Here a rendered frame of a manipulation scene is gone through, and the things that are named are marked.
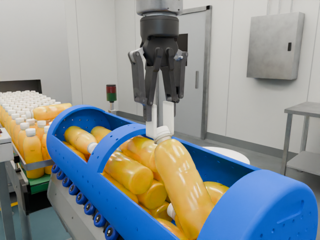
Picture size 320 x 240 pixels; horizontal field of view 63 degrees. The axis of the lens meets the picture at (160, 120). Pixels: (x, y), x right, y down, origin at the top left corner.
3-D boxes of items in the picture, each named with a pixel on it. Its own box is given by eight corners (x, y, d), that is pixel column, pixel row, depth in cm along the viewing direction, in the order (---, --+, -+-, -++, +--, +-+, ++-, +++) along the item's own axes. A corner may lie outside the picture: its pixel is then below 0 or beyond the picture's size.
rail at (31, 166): (27, 171, 111) (26, 164, 111) (27, 170, 112) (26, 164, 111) (112, 151, 135) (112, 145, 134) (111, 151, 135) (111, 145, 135)
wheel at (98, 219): (105, 215, 74) (110, 217, 75) (98, 207, 77) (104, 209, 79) (95, 229, 73) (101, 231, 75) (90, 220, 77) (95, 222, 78)
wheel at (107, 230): (117, 229, 68) (122, 230, 69) (110, 219, 72) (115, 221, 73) (107, 244, 68) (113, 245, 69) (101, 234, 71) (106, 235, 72)
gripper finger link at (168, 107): (162, 101, 56) (165, 100, 56) (163, 132, 58) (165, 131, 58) (171, 103, 54) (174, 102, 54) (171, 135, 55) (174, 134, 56)
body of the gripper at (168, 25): (152, 12, 45) (153, 67, 47) (189, 16, 49) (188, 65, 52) (130, 17, 50) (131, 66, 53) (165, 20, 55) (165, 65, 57)
